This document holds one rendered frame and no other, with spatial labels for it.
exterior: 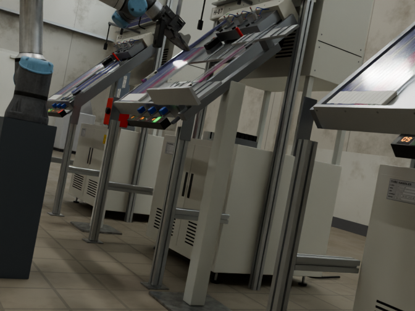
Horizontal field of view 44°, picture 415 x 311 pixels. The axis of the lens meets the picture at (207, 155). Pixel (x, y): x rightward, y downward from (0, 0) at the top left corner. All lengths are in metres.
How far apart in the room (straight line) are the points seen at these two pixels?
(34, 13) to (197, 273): 1.13
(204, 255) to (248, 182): 0.51
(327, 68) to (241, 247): 0.94
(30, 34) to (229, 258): 1.22
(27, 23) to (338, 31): 1.40
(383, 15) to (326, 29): 3.92
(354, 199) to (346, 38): 3.64
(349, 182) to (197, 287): 4.40
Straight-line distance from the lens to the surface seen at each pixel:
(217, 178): 1.82
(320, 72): 2.48
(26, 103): 1.89
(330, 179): 2.57
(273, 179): 2.28
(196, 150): 2.46
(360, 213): 5.96
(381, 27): 6.38
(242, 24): 2.45
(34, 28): 2.08
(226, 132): 1.83
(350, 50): 2.62
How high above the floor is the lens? 0.55
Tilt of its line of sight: level
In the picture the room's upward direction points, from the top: 11 degrees clockwise
